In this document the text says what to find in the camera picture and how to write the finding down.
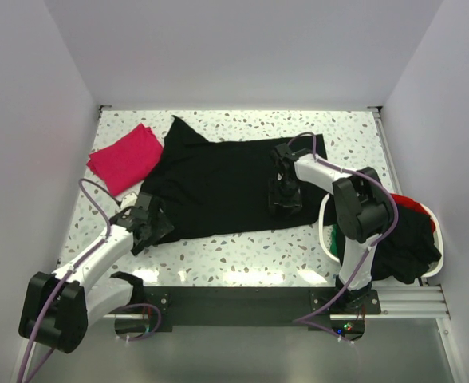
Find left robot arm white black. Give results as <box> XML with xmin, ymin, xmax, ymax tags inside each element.
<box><xmin>18</xmin><ymin>193</ymin><xmax>174</xmax><ymax>353</ymax></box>

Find black t shirt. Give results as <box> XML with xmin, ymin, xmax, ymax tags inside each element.
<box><xmin>140</xmin><ymin>117</ymin><xmax>326</xmax><ymax>243</ymax></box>

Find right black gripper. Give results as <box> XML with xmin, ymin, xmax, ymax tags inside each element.
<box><xmin>270</xmin><ymin>177</ymin><xmax>302</xmax><ymax>218</ymax></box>

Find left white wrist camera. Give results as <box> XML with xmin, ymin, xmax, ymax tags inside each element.
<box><xmin>120</xmin><ymin>191</ymin><xmax>138</xmax><ymax>209</ymax></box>

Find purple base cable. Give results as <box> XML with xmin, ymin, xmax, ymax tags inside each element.
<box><xmin>293</xmin><ymin>247</ymin><xmax>379</xmax><ymax>340</ymax></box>
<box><xmin>110</xmin><ymin>303</ymin><xmax>164</xmax><ymax>341</ymax></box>

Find green garment in basket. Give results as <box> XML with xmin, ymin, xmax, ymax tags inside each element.
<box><xmin>329</xmin><ymin>225</ymin><xmax>338</xmax><ymax>258</ymax></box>

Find folded pink red t shirt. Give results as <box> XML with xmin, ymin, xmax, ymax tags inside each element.
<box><xmin>87</xmin><ymin>124</ymin><xmax>164</xmax><ymax>195</ymax></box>

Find white laundry basket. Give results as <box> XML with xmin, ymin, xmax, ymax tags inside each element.
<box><xmin>317</xmin><ymin>193</ymin><xmax>446</xmax><ymax>280</ymax></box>

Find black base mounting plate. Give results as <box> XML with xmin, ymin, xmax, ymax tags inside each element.
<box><xmin>98</xmin><ymin>286</ymin><xmax>381</xmax><ymax>334</ymax></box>

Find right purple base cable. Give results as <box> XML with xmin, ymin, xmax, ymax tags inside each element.
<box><xmin>293</xmin><ymin>247</ymin><xmax>379</xmax><ymax>340</ymax></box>

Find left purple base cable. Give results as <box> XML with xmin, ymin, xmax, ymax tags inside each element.
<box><xmin>110</xmin><ymin>303</ymin><xmax>164</xmax><ymax>341</ymax></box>

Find aluminium frame rail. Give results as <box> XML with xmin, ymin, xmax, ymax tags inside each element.
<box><xmin>29</xmin><ymin>283</ymin><xmax>453</xmax><ymax>320</ymax></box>

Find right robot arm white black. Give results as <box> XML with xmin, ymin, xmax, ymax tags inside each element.
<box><xmin>269</xmin><ymin>144</ymin><xmax>398</xmax><ymax>314</ymax></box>

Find black clothes in basket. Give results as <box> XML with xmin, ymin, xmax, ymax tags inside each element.
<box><xmin>336</xmin><ymin>204</ymin><xmax>442</xmax><ymax>288</ymax></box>

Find red garment in basket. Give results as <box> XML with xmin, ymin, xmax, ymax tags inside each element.
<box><xmin>391</xmin><ymin>193</ymin><xmax>430</xmax><ymax>216</ymax></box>

